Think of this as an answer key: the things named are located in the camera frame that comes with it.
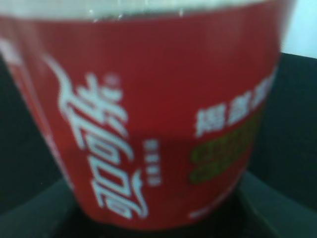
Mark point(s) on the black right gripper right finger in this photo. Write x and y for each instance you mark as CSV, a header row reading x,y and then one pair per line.
x,y
279,216

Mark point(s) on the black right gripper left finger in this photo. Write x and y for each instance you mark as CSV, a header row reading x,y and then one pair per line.
x,y
40,217

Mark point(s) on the cola bottle red label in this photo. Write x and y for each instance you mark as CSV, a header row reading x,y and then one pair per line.
x,y
149,107

